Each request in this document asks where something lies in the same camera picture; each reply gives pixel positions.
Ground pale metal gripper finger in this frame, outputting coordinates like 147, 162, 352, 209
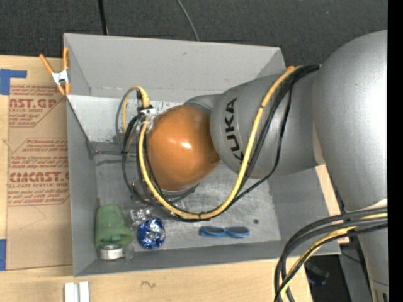
125, 208, 142, 261
141, 208, 159, 242

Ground shiny blue foil ball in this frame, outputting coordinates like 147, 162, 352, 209
136, 216, 167, 250

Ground green cup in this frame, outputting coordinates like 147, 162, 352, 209
94, 204, 133, 249

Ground blue sunglasses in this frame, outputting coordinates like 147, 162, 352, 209
198, 225, 251, 239

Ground brown cardboard board, red print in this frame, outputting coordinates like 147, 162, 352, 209
0, 54, 74, 271

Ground grey metal bin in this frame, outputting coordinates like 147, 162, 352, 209
62, 32, 343, 278

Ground silver white ring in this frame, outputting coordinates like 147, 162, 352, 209
97, 243, 125, 261

